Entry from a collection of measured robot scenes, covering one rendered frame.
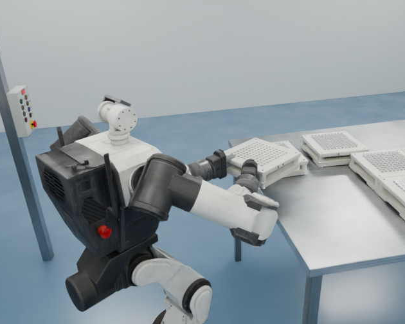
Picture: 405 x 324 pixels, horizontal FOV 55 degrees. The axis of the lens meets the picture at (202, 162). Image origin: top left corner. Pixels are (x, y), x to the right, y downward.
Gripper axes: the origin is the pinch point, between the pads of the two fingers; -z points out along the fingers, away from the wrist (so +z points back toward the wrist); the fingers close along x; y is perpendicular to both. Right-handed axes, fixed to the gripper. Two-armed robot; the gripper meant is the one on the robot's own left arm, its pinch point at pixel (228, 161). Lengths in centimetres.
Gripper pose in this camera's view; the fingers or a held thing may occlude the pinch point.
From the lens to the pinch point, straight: 157.5
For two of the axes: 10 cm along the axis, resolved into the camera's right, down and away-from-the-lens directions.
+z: -8.2, 3.1, -4.9
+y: 5.7, 3.4, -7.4
